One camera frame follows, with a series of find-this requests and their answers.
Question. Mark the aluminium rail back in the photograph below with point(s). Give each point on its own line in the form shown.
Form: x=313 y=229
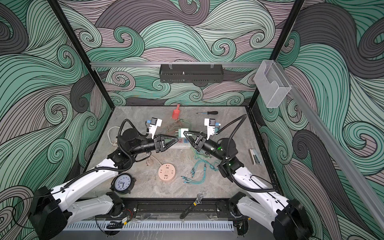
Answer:
x=137 y=64

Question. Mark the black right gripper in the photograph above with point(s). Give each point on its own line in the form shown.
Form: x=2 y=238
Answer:
x=199 y=143

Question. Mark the small white silver box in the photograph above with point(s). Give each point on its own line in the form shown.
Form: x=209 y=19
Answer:
x=255 y=158

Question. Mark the aluminium rail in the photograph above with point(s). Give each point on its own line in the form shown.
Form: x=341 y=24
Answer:
x=365 y=191
x=137 y=64

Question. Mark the white slotted cable duct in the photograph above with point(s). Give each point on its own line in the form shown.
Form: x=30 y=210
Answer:
x=156 y=226

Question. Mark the clear plastic wall holder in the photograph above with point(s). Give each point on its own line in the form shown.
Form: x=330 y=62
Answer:
x=272 y=83

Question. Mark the black handle screwdriver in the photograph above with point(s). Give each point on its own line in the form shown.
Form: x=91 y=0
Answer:
x=208 y=113

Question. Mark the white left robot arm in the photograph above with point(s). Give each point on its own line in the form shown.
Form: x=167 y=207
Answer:
x=54 y=209

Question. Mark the round pink socket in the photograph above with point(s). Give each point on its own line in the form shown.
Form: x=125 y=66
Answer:
x=167 y=172

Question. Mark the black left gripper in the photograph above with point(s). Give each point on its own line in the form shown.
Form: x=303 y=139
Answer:
x=160 y=146

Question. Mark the pink round plug with cord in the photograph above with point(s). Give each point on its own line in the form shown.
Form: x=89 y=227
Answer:
x=152 y=161

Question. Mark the aluminium rail right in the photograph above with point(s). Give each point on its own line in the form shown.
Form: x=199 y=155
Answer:
x=365 y=191

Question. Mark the black alarm clock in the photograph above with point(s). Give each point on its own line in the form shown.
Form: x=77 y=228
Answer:
x=123 y=183

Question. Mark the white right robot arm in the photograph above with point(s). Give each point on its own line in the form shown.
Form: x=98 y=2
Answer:
x=286 y=219

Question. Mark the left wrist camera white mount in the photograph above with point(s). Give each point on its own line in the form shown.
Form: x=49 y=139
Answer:
x=152 y=126

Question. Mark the black wall tray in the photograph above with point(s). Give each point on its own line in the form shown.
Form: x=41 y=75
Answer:
x=198 y=74

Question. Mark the adjustable wrench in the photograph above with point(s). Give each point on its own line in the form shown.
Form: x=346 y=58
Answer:
x=197 y=201

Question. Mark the red plastic scoop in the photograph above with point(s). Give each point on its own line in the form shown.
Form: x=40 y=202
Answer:
x=176 y=112

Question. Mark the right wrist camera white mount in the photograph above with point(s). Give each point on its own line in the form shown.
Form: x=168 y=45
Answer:
x=212 y=126

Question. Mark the white multicolour power strip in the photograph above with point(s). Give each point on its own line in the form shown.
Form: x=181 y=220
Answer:
x=183 y=143

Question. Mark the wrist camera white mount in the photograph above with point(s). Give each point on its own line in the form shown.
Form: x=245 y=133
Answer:
x=212 y=126
x=152 y=126

